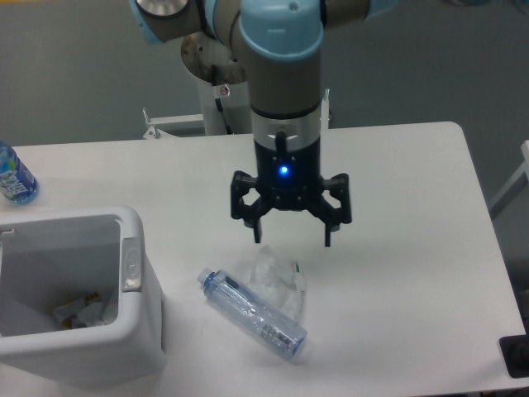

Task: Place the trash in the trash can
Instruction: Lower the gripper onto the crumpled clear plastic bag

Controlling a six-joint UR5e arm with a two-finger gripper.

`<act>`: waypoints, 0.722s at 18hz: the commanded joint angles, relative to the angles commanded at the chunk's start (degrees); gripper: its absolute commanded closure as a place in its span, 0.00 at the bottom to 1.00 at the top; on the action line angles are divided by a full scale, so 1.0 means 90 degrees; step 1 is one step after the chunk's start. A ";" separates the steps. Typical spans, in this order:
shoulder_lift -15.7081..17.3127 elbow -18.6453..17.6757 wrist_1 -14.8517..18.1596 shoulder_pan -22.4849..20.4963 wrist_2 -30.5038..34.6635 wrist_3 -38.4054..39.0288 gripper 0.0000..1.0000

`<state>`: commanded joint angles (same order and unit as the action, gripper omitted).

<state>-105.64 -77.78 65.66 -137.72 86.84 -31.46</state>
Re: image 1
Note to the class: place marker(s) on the black clamp at table edge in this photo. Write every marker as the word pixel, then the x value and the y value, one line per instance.
pixel 515 355

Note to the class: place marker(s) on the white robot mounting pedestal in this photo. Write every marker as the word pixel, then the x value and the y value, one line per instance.
pixel 221 82

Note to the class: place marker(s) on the white plastic trash can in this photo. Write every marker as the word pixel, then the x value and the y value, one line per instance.
pixel 52 258

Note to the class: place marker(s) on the white frame at right edge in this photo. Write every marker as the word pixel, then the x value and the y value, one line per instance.
pixel 514 185

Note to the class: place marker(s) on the trash pieces inside can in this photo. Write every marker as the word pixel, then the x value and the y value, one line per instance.
pixel 89 311

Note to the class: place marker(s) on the white left foot bracket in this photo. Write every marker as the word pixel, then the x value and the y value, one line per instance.
pixel 175 126

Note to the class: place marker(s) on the clear plastic bottle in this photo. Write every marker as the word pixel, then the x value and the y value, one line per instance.
pixel 248 311

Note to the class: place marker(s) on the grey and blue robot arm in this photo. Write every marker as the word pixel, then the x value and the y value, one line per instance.
pixel 278 44

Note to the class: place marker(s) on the clear plastic bag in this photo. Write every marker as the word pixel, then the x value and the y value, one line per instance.
pixel 278 281

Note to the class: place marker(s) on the white bracket with wing bolt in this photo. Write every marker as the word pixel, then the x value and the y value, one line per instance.
pixel 325 110

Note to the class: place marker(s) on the blue labelled water bottle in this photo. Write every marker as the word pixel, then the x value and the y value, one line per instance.
pixel 18 184

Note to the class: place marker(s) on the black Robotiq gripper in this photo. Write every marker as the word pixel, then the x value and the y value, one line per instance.
pixel 291 182

